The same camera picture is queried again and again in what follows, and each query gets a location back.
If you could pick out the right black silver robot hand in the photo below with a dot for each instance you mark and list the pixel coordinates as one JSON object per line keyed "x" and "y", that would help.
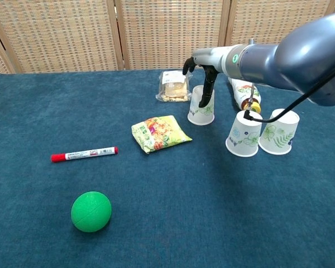
{"x": 209, "y": 58}

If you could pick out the white printed paper cup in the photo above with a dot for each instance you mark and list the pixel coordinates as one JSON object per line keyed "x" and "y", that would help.
{"x": 201, "y": 115}
{"x": 279, "y": 139}
{"x": 241, "y": 139}

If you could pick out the white bottle yellow cap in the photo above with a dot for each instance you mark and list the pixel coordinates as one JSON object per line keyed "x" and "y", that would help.
{"x": 240, "y": 92}

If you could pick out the clear bag of crackers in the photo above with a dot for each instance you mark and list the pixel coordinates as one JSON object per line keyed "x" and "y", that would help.
{"x": 173, "y": 89}

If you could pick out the green yellow snack packet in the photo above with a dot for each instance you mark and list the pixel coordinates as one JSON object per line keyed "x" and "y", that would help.
{"x": 159, "y": 134}

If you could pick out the blue felt table cover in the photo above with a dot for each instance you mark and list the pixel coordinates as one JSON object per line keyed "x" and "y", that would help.
{"x": 184, "y": 209}

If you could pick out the red white marker pen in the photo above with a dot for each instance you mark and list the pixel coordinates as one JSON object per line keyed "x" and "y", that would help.
{"x": 83, "y": 154}

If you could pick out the green ball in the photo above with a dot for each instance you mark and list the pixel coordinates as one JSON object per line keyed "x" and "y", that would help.
{"x": 91, "y": 212}

